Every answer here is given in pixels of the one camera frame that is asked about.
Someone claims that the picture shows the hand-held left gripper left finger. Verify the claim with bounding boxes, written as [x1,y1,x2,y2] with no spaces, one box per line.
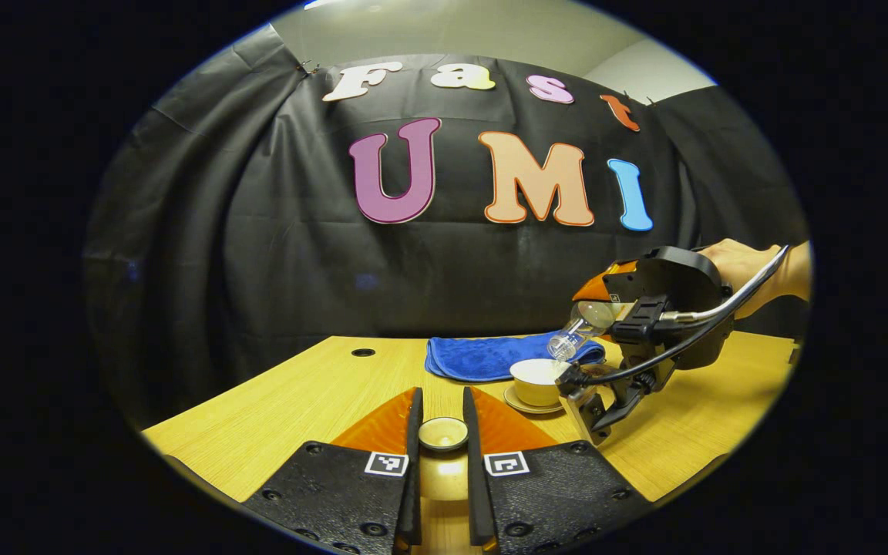
[240,387,424,555]

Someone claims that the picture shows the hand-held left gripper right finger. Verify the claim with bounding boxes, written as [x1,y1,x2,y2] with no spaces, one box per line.
[462,387,653,555]

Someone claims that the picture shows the clear glass water bottle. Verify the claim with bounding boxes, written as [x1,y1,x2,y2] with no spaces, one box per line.
[547,301,630,362]

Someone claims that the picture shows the cream ceramic teacup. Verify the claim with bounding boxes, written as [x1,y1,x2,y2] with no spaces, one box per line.
[510,358,572,408]

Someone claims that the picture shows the cream teacup lid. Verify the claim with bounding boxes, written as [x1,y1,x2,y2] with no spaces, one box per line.
[418,416,470,503]

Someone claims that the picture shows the cream ceramic saucer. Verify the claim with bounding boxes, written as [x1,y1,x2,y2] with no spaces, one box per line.
[503,383,566,415]

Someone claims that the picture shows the blue folded towel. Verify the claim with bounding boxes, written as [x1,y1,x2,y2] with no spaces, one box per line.
[425,333,607,383]

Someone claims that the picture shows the black backdrop cloth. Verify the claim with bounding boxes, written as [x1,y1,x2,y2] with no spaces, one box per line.
[82,23,811,429]

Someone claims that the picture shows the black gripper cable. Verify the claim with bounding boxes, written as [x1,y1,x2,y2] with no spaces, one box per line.
[567,245,790,386]

